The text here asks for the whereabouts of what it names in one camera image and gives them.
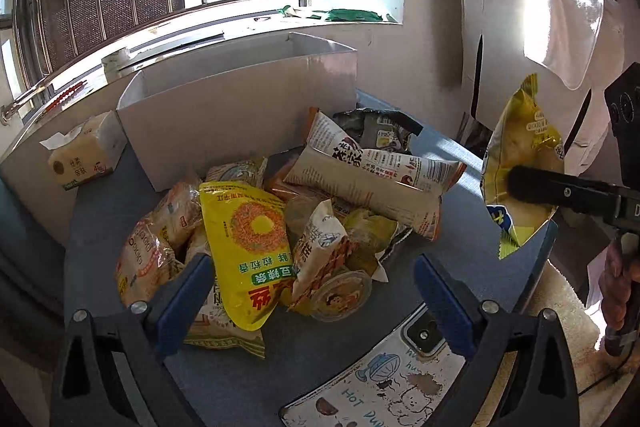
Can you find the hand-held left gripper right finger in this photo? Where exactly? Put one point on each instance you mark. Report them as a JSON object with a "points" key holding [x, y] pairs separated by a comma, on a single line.
{"points": [[445, 307]]}

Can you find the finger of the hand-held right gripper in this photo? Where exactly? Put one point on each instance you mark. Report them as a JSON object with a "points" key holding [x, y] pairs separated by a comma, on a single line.
{"points": [[550, 189]]}

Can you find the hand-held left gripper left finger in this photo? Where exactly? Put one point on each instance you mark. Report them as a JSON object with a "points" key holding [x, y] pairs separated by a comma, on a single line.
{"points": [[185, 307]]}

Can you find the yellow blue snack bag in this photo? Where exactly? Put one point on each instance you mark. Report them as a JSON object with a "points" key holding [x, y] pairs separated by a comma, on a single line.
{"points": [[525, 142]]}

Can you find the long white printed snack packet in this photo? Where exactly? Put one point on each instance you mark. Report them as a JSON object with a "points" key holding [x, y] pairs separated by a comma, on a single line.
{"points": [[350, 192]]}

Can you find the orange snack packet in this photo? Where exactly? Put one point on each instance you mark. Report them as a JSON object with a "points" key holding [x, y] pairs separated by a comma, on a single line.
{"points": [[279, 187]]}

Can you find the white cardboard box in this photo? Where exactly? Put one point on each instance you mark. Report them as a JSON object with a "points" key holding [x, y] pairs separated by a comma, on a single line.
{"points": [[225, 117]]}

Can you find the white snack packet red print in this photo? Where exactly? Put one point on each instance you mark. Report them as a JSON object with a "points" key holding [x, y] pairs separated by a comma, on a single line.
{"points": [[330, 132]]}

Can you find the person's right hand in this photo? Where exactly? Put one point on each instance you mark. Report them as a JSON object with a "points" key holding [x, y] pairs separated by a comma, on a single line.
{"points": [[622, 292]]}

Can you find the white flat snack packet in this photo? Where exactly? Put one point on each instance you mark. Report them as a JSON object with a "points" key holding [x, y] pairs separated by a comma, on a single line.
{"points": [[220, 337]]}

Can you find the clear bread bag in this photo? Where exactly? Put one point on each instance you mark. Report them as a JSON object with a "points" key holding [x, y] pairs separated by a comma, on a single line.
{"points": [[235, 172], [145, 257], [175, 212]]}

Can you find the large yellow sunflower seed bag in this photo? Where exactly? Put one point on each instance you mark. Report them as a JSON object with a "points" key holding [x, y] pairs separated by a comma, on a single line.
{"points": [[240, 247]]}

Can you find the phone with cartoon case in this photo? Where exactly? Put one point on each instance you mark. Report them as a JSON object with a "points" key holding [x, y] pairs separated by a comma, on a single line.
{"points": [[380, 387]]}

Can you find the clear cup cartoon lid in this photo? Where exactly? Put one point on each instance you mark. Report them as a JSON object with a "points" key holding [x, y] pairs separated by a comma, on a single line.
{"points": [[340, 299]]}

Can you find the yellow crumpled snack packet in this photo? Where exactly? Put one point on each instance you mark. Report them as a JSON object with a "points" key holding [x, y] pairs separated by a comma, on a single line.
{"points": [[370, 232]]}

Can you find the beige fuzzy mat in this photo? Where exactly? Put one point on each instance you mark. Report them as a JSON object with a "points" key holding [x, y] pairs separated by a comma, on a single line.
{"points": [[565, 322]]}

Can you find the white towel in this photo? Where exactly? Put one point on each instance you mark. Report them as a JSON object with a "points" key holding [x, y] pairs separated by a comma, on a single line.
{"points": [[565, 17]]}

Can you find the small white zigzag snack packet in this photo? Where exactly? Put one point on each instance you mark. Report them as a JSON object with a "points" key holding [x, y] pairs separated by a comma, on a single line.
{"points": [[315, 247]]}

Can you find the white plastic chair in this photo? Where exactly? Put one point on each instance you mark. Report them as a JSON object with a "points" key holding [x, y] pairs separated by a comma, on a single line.
{"points": [[500, 32]]}

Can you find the tissue pack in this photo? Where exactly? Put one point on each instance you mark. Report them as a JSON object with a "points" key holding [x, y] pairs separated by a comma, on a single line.
{"points": [[85, 157]]}

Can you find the dark grey snack packet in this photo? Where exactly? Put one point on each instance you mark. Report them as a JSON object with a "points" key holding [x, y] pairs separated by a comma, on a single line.
{"points": [[370, 124]]}

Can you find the orange pen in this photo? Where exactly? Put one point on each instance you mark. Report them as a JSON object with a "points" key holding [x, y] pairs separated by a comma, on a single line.
{"points": [[67, 96]]}

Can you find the green plastic packet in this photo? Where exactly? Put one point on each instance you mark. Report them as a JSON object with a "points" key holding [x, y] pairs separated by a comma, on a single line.
{"points": [[355, 15]]}

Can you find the pale green packet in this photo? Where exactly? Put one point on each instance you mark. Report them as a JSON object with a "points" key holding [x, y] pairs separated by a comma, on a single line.
{"points": [[302, 12]]}

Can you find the steel window guard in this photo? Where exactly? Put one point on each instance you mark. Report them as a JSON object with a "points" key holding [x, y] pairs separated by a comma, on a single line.
{"points": [[65, 7]]}

